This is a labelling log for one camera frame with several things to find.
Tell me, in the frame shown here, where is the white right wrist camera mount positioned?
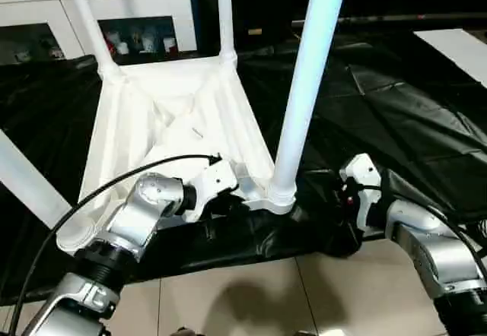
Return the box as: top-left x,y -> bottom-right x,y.
339,153 -> 381,234

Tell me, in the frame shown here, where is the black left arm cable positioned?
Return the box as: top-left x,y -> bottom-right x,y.
7,153 -> 224,336

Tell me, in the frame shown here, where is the white plastic table leg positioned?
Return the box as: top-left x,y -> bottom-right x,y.
216,0 -> 239,67
0,128 -> 73,229
63,0 -> 123,82
268,0 -> 351,215

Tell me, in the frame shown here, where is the black mat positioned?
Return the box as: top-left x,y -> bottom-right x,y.
0,27 -> 487,306

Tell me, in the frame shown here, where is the dark metal rod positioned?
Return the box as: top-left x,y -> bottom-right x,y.
291,12 -> 487,24

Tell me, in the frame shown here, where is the white plastic table top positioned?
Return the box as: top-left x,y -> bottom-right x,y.
56,55 -> 298,255

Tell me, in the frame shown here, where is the white flat panel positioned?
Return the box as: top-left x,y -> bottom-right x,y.
413,28 -> 487,82

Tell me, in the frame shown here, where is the white cabinet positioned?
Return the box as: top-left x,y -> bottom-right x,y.
0,0 -> 199,63

